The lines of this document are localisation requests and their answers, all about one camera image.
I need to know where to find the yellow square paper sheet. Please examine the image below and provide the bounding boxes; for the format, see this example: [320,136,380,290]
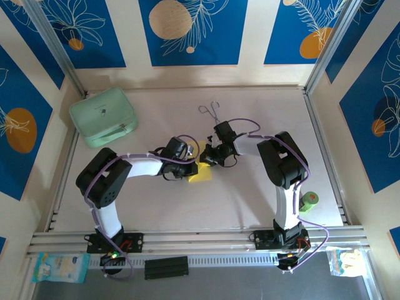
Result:
[187,140,214,184]

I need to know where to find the mint green zip pouch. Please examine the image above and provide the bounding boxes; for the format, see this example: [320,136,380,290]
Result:
[69,87,139,149]

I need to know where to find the black ridged block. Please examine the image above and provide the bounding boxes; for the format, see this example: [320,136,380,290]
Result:
[144,256,190,280]

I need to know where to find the green tape roll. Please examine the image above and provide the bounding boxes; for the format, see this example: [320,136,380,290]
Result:
[299,191,320,214]

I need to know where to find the blue white wet wipes pack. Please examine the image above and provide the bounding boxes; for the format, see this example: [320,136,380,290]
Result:
[32,252,91,284]

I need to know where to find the clear plastic snack bag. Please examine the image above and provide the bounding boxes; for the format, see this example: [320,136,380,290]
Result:
[324,246,365,278]

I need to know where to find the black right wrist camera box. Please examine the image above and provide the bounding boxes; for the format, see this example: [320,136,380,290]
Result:
[213,121,238,142]

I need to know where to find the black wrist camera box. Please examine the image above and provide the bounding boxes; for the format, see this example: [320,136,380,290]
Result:
[213,121,238,142]
[164,136,192,159]

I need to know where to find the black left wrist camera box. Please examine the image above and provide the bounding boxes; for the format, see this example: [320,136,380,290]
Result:
[164,136,192,159]

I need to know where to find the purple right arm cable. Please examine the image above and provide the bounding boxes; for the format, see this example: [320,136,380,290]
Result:
[226,117,332,273]

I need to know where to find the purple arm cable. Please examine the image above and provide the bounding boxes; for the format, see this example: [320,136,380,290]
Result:
[84,134,201,281]
[226,117,332,273]

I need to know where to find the metal wire tongs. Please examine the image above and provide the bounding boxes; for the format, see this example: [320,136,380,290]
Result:
[198,101,222,125]

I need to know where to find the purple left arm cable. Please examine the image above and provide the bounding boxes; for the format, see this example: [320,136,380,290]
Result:
[84,134,201,281]

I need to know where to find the long aluminium frame rail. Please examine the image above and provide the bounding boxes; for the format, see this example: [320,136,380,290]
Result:
[26,226,366,259]

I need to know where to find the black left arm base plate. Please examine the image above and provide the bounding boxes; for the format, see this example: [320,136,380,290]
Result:
[86,232,144,254]

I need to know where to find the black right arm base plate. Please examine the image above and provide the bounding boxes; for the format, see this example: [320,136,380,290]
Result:
[254,229,311,251]

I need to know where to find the slotted grey cable duct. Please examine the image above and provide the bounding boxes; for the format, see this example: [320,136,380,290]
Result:
[89,253,281,269]

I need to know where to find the blue floral wall poster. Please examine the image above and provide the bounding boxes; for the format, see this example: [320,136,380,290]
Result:
[139,0,249,67]
[339,21,400,194]
[42,0,127,69]
[0,45,54,201]
[264,0,343,66]

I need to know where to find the aluminium side rail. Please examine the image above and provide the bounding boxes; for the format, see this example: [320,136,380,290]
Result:
[46,124,79,232]
[302,89,349,226]

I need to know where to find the aluminium corner post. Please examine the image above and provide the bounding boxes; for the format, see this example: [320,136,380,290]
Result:
[304,0,369,94]
[23,0,88,96]

